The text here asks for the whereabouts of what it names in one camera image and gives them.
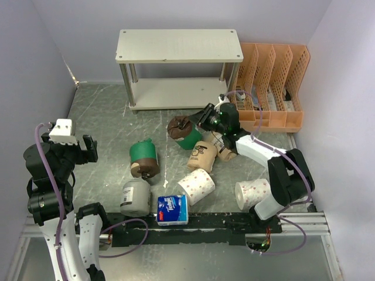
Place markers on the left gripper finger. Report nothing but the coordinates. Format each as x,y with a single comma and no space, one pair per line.
92,155
88,141

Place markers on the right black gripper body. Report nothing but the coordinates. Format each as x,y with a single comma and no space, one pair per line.
210,120

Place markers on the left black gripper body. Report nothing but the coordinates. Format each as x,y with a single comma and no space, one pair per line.
71,154

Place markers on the green brown paper roll labelled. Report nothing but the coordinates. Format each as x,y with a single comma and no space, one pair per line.
183,132

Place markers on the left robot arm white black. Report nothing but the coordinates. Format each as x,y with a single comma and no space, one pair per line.
72,238

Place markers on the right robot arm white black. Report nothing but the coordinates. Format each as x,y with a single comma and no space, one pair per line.
289,175

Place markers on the beige two-tier shelf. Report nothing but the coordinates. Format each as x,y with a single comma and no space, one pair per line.
177,46

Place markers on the tan barcode paper roll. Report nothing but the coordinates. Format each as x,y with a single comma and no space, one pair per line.
222,152

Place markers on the tan cartoon paper roll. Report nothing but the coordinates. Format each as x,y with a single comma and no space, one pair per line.
202,156

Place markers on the green brown paper roll left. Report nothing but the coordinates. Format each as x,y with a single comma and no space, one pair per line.
144,159

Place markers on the grey wrapped paper roll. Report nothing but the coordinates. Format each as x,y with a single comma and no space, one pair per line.
136,196

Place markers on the orange plastic file organizer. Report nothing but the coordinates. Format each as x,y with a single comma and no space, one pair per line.
268,82

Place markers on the white dotted paper roll centre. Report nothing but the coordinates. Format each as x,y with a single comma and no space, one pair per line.
196,185

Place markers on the white dotted paper roll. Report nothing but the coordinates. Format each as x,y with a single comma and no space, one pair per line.
250,193
196,185

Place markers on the white dotted paper roll right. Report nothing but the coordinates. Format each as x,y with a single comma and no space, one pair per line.
250,193

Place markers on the blue Tempo tissue pack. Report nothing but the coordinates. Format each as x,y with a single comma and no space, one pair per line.
172,210

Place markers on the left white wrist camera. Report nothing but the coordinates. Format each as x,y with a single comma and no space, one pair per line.
64,132

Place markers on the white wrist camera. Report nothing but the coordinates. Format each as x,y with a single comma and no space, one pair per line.
222,100
64,132

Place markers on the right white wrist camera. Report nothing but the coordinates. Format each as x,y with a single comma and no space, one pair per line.
222,100

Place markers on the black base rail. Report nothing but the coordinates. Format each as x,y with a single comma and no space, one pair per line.
208,228

